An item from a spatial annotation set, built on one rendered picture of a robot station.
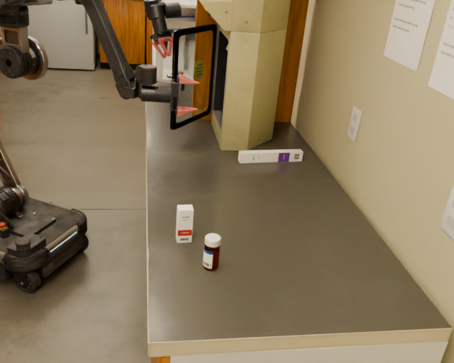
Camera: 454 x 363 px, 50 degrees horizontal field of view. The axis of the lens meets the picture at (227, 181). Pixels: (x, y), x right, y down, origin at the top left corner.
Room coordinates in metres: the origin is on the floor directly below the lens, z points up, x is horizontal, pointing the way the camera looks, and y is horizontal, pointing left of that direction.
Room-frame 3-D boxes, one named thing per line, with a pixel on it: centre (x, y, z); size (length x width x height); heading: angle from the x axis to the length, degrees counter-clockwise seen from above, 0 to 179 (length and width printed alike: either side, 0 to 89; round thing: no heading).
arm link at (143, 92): (1.68, 0.31, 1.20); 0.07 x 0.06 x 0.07; 101
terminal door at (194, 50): (1.99, 0.18, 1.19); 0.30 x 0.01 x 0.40; 153
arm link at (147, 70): (1.70, 0.34, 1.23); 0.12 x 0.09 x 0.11; 71
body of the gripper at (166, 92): (1.69, 0.25, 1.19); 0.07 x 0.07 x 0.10; 11
